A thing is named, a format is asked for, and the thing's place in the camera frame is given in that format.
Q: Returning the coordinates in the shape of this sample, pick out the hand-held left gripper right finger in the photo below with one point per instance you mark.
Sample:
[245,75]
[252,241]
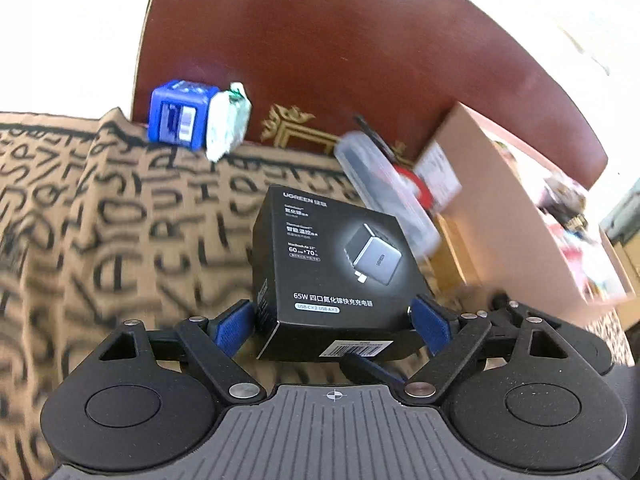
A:
[432,327]

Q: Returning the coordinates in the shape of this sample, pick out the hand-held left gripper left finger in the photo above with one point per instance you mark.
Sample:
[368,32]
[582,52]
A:
[232,326]

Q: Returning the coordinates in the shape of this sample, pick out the green white wipes packet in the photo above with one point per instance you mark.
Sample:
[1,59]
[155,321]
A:
[227,120]

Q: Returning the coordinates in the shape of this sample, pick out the blue small box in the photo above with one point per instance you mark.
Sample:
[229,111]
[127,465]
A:
[175,115]

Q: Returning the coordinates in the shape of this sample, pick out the black marker pen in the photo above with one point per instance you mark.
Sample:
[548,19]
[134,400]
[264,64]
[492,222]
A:
[372,132]

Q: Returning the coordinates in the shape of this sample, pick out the red tape roll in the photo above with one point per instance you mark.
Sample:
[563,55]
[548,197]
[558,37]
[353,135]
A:
[417,185]

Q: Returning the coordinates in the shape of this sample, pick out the black charger box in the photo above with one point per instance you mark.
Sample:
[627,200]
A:
[325,260]

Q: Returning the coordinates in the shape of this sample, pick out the clear plastic case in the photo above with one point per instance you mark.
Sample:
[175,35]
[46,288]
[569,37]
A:
[390,190]

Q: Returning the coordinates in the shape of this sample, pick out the brown wooden headboard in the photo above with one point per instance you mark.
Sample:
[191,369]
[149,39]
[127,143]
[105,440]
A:
[325,45]

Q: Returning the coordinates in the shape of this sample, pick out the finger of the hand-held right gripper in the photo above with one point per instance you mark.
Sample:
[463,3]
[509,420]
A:
[372,367]
[507,307]

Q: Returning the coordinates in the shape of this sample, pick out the letter-patterned tan blanket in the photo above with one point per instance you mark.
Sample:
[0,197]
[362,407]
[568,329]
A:
[125,220]

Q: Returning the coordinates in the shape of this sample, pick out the beige cardboard box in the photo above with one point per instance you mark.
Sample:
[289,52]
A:
[505,240]

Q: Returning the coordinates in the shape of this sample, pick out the open cardboard carton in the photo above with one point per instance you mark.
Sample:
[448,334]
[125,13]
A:
[622,255]

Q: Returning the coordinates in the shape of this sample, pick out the yellow small box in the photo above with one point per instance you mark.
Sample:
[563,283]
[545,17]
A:
[455,255]

